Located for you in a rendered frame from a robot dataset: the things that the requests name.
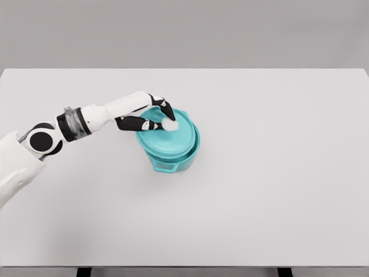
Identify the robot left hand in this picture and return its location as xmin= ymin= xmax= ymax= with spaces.
xmin=107 ymin=91 xmax=177 ymax=132

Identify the teal pot lid white knob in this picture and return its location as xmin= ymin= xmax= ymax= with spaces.
xmin=135 ymin=106 xmax=196 ymax=159

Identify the teal pot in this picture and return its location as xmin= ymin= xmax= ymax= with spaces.
xmin=138 ymin=107 xmax=201 ymax=174

